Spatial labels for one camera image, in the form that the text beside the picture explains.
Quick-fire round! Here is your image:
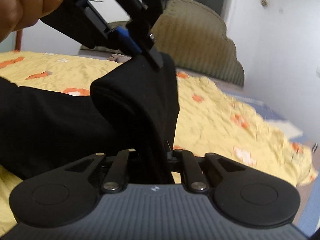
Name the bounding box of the black garment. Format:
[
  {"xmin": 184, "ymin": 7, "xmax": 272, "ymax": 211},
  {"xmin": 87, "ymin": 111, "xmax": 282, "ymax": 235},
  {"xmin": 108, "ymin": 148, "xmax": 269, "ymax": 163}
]
[{"xmin": 1, "ymin": 54, "xmax": 180, "ymax": 184}]

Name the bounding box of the person's left hand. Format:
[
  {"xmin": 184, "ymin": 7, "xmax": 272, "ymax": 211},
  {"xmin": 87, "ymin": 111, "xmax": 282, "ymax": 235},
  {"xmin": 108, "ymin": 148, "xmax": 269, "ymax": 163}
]
[{"xmin": 1, "ymin": 0, "xmax": 63, "ymax": 41}]

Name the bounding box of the brown pillow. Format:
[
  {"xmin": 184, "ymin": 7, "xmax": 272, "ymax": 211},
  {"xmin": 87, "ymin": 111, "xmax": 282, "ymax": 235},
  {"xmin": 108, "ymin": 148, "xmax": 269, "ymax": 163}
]
[{"xmin": 107, "ymin": 54, "xmax": 131, "ymax": 63}]

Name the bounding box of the olive cloud shaped headboard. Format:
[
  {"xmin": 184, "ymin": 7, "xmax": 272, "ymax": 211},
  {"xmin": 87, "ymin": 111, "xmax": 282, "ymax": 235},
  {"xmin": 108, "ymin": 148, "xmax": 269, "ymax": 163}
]
[{"xmin": 151, "ymin": 0, "xmax": 245, "ymax": 87}]

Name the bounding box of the yellow carrot print blanket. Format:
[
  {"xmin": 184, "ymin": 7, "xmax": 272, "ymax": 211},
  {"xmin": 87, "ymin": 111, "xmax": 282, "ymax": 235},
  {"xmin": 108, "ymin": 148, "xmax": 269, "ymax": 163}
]
[{"xmin": 1, "ymin": 51, "xmax": 317, "ymax": 239}]

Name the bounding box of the red brown door frame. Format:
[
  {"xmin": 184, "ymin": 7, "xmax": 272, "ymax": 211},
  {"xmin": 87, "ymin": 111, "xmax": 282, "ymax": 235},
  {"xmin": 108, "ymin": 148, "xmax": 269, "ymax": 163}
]
[{"xmin": 15, "ymin": 30, "xmax": 23, "ymax": 51}]

